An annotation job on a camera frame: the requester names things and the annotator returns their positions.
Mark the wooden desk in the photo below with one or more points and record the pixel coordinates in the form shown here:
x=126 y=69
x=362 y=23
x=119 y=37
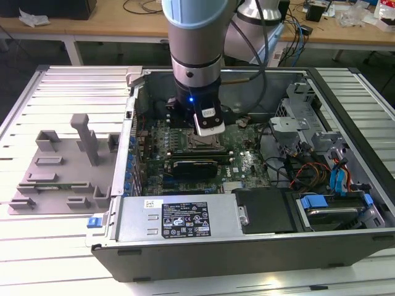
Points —
x=123 y=26

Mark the round coin cell battery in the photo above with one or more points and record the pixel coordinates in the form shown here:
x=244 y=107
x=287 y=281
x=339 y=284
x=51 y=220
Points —
x=242 y=122

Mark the black equipment case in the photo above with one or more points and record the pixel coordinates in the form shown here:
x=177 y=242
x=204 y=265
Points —
x=46 y=7

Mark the black plastic cover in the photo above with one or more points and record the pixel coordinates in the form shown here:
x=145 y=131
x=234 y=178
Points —
x=262 y=209

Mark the clear plastic bags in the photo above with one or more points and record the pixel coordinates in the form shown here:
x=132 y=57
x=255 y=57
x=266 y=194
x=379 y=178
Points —
x=355 y=13

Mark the red and white package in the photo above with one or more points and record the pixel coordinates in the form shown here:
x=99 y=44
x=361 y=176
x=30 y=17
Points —
x=385 y=9

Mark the CPU socket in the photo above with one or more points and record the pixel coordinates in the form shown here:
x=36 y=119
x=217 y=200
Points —
x=189 y=145

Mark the black RAM slot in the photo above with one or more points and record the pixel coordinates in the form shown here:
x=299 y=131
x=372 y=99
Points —
x=200 y=157
x=200 y=150
x=200 y=153

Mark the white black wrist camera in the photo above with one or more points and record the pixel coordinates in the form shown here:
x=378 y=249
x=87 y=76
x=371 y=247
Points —
x=210 y=118

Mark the silver finned heatsink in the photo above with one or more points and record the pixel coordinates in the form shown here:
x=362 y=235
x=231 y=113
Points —
x=233 y=186

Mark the green RAM stick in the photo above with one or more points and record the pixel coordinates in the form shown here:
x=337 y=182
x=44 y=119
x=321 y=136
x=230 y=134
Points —
x=46 y=186

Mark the open black PC case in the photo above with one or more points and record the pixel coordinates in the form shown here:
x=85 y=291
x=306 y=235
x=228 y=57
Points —
x=216 y=265

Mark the small black adapter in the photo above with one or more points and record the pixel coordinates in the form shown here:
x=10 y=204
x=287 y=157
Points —
x=306 y=30

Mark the black graphics card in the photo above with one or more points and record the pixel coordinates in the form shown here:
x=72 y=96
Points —
x=194 y=169

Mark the silver power supply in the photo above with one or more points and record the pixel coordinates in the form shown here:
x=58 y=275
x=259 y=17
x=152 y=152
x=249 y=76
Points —
x=139 y=222

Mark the hard disk in blue carrier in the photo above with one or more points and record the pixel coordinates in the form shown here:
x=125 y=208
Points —
x=330 y=212

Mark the grey parts rack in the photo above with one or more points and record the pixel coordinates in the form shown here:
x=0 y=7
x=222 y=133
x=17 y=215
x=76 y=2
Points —
x=61 y=172

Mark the white crumpled plastic bag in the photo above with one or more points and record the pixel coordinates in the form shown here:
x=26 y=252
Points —
x=31 y=18

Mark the small black container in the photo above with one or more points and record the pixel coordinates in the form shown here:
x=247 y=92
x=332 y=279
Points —
x=314 y=13

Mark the grey case corner bracket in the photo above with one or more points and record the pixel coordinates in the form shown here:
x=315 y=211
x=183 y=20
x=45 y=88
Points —
x=134 y=74

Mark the blue plastic case latch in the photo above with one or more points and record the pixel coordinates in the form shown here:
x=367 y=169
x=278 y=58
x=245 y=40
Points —
x=94 y=222

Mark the silver metal bracket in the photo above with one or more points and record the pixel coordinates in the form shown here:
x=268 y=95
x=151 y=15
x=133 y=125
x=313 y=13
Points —
x=327 y=138

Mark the silver drive cage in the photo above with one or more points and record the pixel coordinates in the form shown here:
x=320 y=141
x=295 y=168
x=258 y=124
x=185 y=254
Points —
x=288 y=124

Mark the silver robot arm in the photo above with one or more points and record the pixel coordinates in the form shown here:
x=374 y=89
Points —
x=194 y=37

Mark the black desktop box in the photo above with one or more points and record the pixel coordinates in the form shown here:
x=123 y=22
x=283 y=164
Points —
x=285 y=9

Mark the green motherboard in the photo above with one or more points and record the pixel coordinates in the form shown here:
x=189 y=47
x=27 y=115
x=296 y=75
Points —
x=247 y=179

